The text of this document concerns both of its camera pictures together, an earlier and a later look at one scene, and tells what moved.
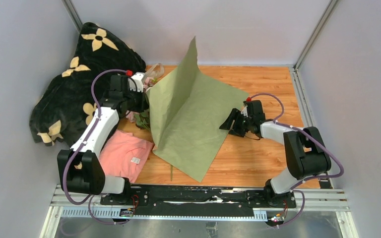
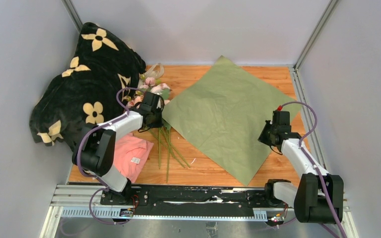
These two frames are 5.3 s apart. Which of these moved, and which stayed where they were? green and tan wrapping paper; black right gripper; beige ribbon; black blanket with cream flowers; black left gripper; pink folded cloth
Moved: black right gripper; green and tan wrapping paper; black left gripper
Stayed: beige ribbon; black blanket with cream flowers; pink folded cloth
